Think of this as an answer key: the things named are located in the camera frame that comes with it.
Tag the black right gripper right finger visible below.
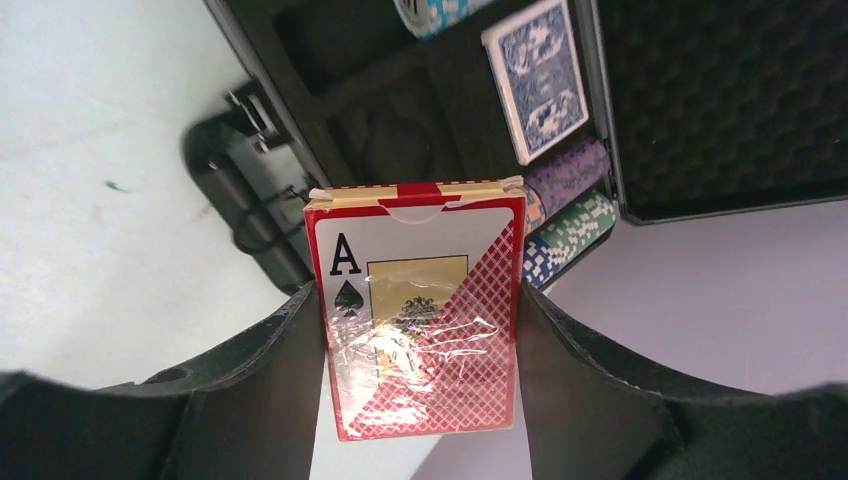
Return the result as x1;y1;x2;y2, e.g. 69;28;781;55
518;286;847;479

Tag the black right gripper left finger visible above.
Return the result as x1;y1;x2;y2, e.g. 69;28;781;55
1;284;325;479

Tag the red playing card deck box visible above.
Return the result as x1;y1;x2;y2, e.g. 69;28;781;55
304;176;526;441

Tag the black poker set case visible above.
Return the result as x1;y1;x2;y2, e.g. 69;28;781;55
181;1;847;294

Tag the dark blue chip stack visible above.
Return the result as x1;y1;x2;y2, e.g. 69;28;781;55
522;237;567;288

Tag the green chip stack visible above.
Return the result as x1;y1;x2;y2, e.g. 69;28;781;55
538;190;616;271

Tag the purple chip stack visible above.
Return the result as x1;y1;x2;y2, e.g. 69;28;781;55
522;137;610;236

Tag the blue playing card deck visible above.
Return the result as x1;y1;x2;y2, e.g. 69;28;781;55
481;0;590;166

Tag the light blue chip stack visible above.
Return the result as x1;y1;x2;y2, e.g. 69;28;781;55
393;0;493;39

